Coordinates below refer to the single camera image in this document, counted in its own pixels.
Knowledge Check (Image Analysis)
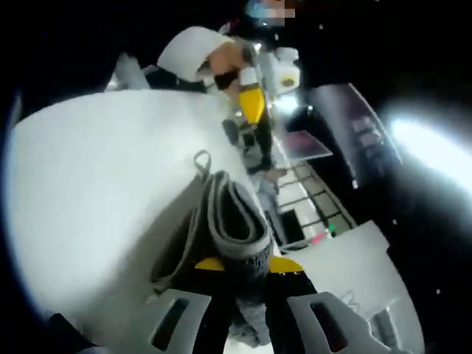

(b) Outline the black monitor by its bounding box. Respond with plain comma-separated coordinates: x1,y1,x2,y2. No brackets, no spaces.
279,209,304,245

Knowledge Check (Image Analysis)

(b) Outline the hanging dark screen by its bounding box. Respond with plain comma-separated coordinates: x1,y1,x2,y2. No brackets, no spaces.
309,83,403,189

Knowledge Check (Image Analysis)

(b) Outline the grey towel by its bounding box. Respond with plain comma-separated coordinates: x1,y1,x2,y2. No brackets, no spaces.
149,149,274,346

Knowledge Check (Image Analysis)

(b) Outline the person's left hand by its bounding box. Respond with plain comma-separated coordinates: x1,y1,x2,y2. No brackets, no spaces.
211,39,256,103

